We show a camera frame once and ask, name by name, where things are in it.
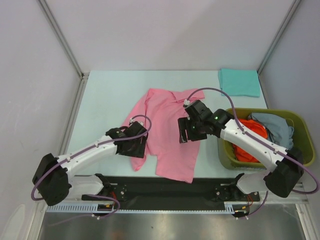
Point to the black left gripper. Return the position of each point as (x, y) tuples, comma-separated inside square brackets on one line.
[(139, 151)]

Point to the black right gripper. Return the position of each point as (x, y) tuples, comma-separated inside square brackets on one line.
[(183, 124)]

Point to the pink t shirt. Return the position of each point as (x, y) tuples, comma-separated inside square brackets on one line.
[(160, 110)]

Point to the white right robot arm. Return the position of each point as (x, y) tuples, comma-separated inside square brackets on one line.
[(283, 166)]

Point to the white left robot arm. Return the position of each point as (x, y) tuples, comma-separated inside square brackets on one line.
[(57, 177)]

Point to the folded teal t shirt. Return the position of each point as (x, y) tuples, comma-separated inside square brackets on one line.
[(239, 83)]

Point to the grey blue t shirt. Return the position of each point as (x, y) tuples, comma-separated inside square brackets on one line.
[(278, 131)]

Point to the olive green plastic basket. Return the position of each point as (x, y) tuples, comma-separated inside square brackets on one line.
[(301, 139)]

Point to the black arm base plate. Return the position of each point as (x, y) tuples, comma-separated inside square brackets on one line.
[(158, 192)]

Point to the left aluminium corner post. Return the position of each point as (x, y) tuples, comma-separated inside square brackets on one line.
[(56, 29)]

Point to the aluminium corner post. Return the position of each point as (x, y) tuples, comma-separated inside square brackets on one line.
[(56, 29), (279, 34)]

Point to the grey slotted cable duct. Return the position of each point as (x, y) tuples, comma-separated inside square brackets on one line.
[(106, 208)]

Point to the aluminium frame rail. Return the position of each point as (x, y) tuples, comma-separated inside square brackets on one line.
[(293, 197)]

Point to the right aluminium corner post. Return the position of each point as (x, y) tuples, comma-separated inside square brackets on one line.
[(279, 34)]

